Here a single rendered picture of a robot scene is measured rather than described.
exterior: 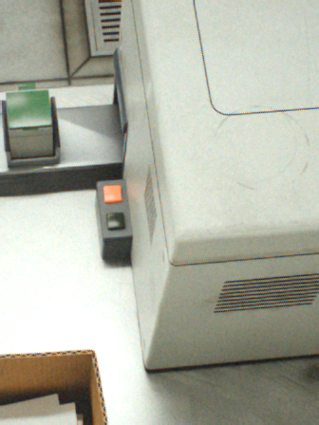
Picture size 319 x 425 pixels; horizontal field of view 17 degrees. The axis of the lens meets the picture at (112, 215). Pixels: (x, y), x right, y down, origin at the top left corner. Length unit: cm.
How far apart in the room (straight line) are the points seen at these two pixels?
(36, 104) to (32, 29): 124
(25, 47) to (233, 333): 136
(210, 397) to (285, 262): 25
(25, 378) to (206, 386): 19
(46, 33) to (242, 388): 134
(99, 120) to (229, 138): 32
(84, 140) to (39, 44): 117
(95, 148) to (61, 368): 26
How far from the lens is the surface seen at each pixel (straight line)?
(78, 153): 104
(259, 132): 76
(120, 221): 99
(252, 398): 100
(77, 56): 219
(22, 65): 218
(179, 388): 99
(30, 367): 87
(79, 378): 90
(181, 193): 73
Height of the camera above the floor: 183
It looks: 65 degrees down
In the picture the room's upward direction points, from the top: 5 degrees clockwise
